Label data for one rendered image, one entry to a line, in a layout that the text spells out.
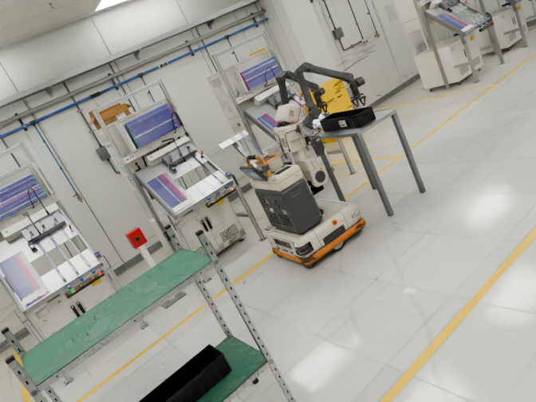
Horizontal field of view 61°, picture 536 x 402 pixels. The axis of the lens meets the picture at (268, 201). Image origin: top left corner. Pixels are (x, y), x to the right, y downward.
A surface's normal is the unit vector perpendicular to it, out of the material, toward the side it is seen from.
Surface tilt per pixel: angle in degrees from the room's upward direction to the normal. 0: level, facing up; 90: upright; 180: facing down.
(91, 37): 90
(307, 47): 90
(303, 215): 90
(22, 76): 90
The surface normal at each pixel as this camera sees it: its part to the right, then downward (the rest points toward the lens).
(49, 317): 0.53, 0.01
